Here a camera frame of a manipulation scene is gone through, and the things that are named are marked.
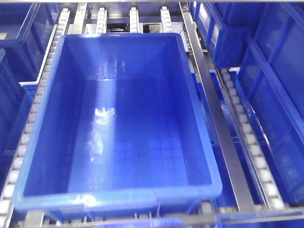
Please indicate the large blue target bin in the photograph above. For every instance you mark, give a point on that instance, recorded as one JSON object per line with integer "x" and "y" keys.
{"x": 119, "y": 131}

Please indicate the blue bin right side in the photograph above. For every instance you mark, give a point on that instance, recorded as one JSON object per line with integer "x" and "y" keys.
{"x": 271, "y": 79}

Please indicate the steel divider rail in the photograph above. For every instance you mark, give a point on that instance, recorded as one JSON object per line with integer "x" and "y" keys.
{"x": 223, "y": 138}

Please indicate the blue bin back right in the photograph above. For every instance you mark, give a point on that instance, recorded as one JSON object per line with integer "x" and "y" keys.
{"x": 223, "y": 26}

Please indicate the blue bin upper left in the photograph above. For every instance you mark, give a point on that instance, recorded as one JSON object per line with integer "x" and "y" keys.
{"x": 25, "y": 30}

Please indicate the white roller track right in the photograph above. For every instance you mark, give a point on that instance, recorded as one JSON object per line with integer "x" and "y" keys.
{"x": 254, "y": 155}

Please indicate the blue bin left lower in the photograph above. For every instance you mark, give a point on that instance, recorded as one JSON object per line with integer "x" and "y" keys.
{"x": 15, "y": 104}

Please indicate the white roller track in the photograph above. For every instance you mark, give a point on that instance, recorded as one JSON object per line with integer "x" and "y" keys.
{"x": 254, "y": 155}
{"x": 6, "y": 205}

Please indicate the white roller track left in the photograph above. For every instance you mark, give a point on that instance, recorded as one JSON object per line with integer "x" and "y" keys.
{"x": 6, "y": 205}

